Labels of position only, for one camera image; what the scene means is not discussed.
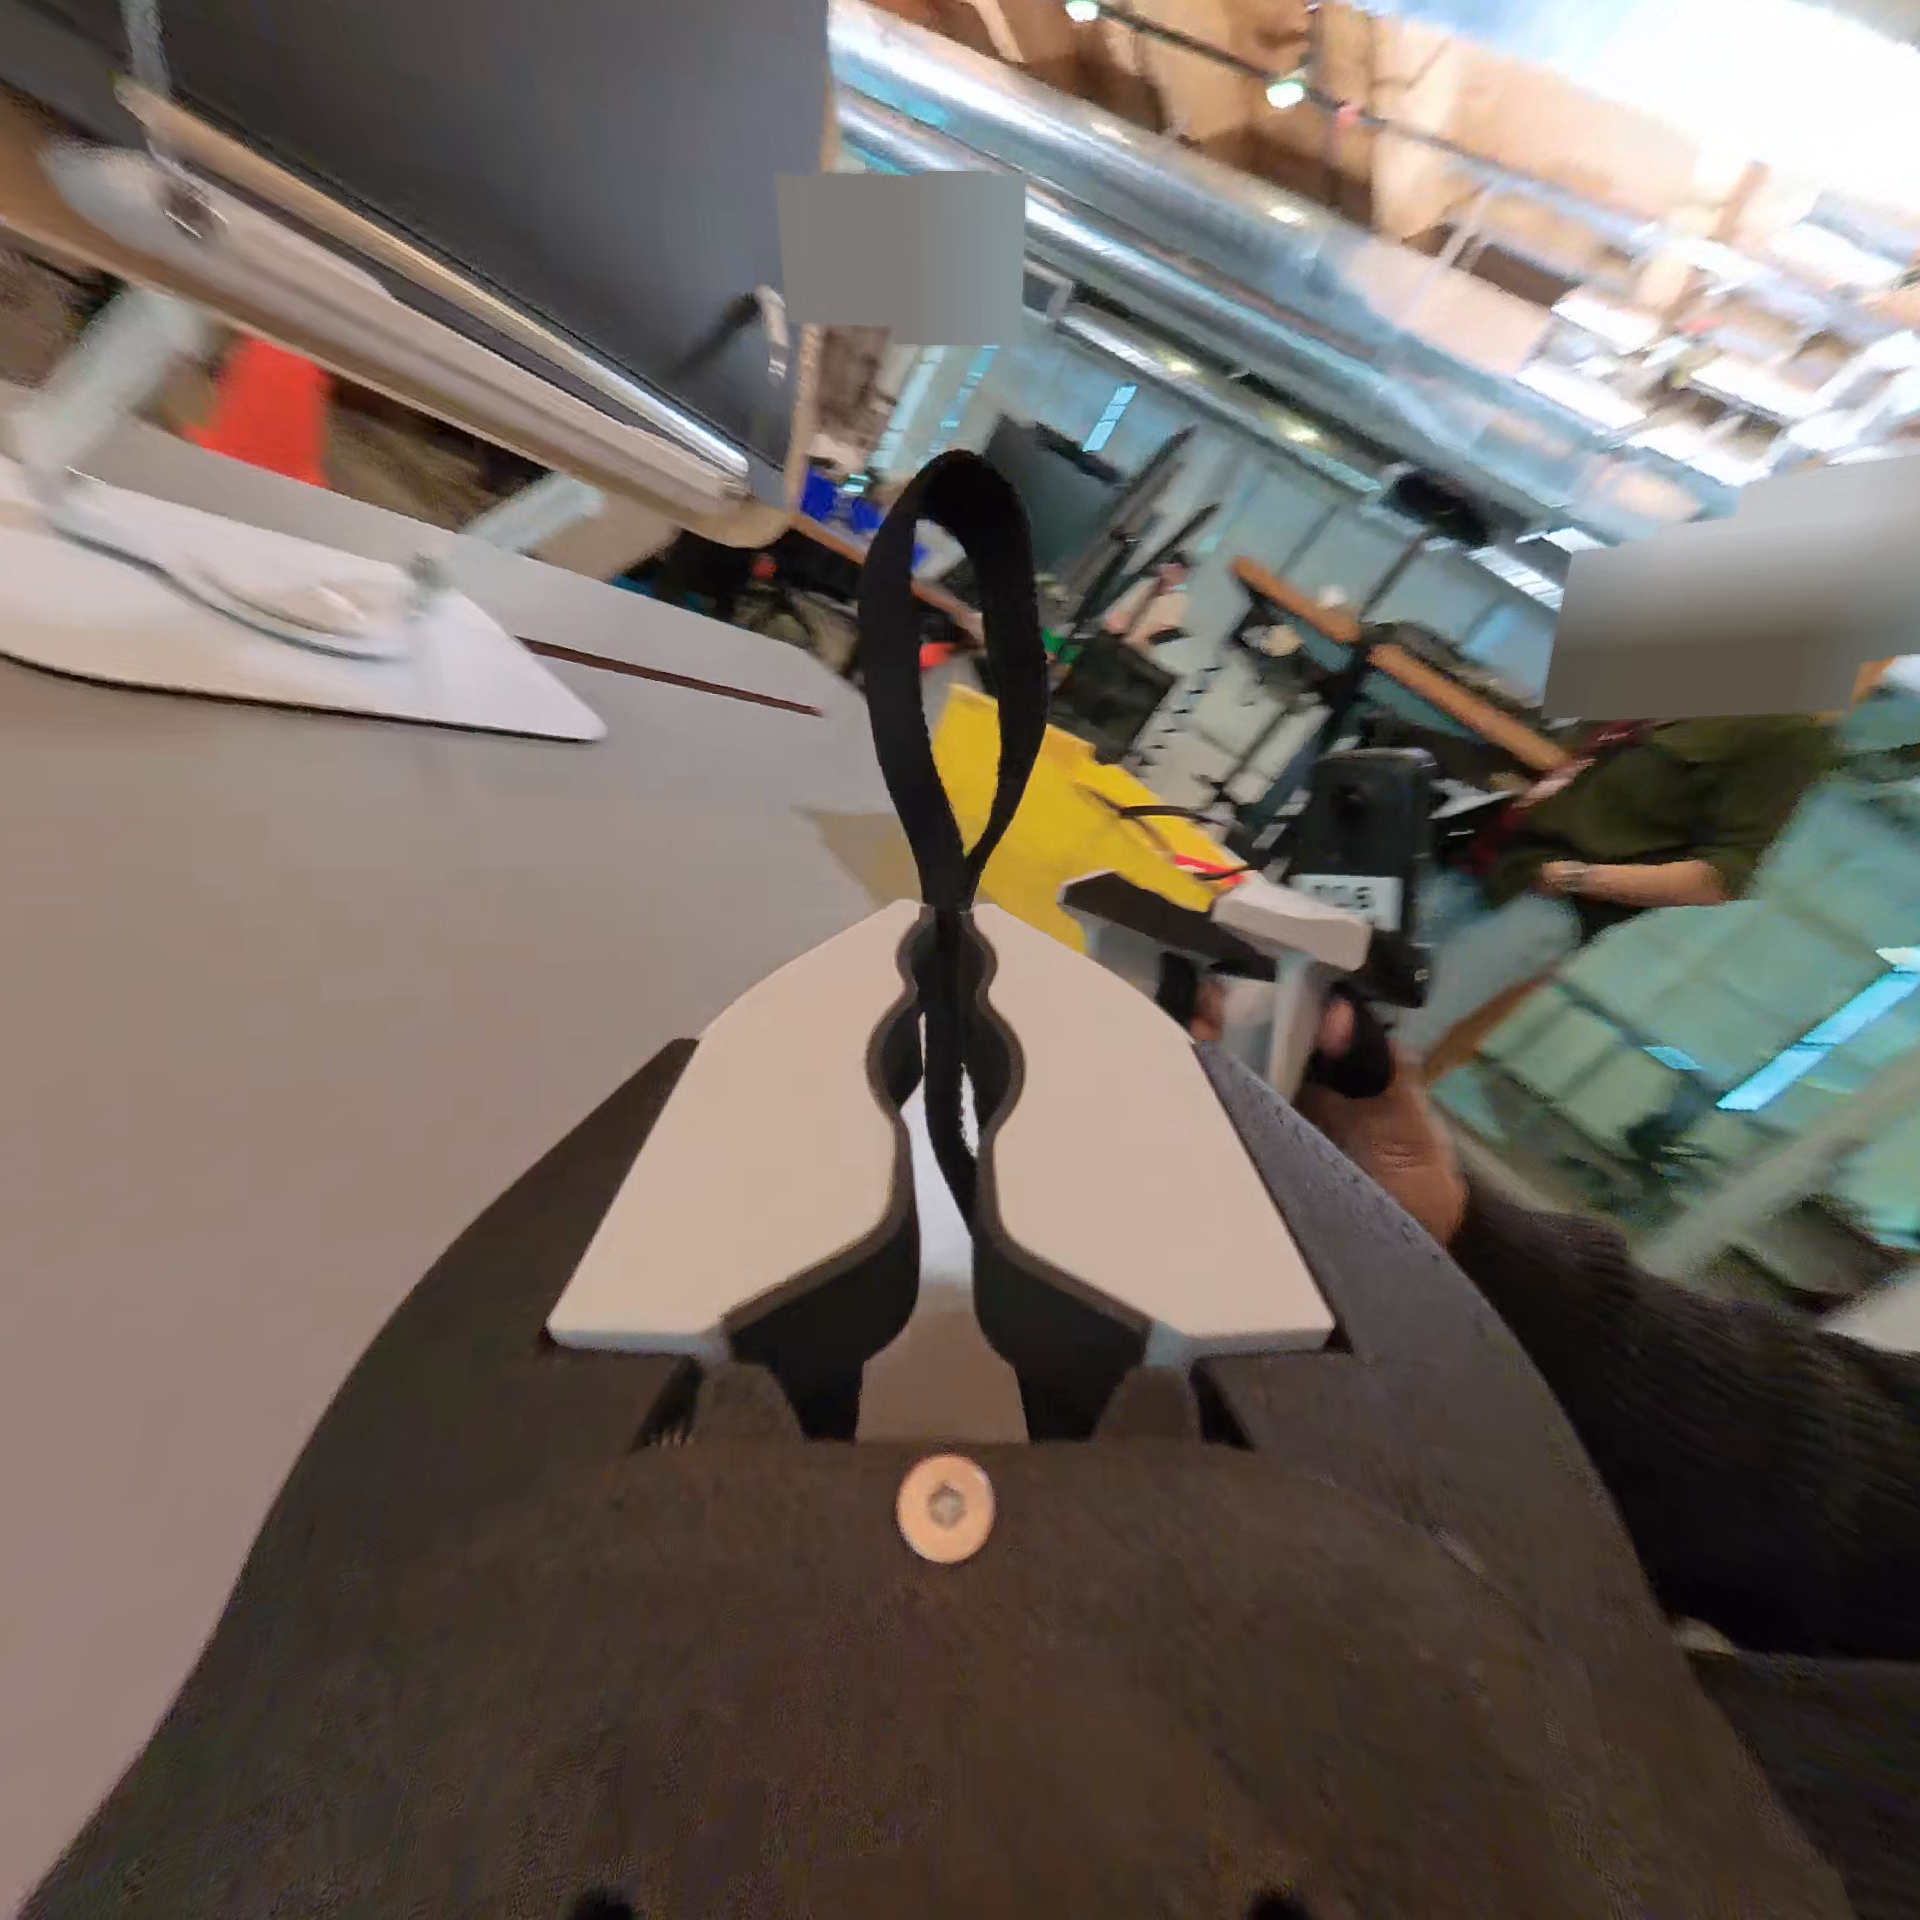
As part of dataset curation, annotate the orange object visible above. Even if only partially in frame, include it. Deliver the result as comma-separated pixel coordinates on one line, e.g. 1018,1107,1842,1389
184,328,336,491

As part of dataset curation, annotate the black strap loop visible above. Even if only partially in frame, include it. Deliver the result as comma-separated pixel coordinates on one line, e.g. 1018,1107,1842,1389
855,449,1052,1220

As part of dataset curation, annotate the person's right forearm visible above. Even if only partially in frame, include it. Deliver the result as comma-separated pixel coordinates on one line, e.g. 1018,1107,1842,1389
1434,1180,1920,1681

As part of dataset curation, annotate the silver ventilation duct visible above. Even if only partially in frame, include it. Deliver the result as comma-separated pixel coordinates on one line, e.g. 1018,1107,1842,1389
831,0,1688,487

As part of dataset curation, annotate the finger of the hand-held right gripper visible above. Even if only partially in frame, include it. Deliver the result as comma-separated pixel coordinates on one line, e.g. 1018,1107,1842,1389
1056,864,1373,978

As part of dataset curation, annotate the red brick stick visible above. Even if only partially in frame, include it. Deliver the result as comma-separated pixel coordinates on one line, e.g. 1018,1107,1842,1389
1117,789,1249,890

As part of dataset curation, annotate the black monitor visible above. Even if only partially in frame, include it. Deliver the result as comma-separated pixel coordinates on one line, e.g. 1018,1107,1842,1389
989,417,1204,606

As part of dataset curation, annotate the blue parts tray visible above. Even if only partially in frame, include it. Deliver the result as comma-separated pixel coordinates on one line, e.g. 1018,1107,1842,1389
795,448,888,547

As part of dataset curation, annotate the wooden top standing desk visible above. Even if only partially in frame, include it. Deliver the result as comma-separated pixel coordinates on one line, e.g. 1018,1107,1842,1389
1229,552,1577,789

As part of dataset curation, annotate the person's right hand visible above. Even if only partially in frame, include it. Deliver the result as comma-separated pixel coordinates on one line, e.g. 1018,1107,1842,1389
1195,976,1473,1248

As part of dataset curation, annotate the yellow storage bin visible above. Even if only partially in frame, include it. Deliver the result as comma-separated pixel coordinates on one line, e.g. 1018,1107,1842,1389
911,683,1265,961

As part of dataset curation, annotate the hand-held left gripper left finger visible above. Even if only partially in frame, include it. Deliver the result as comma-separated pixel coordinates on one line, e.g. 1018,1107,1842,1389
547,902,924,1359

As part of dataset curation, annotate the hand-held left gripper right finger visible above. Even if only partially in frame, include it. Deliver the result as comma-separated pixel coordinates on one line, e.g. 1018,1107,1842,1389
967,908,1337,1363

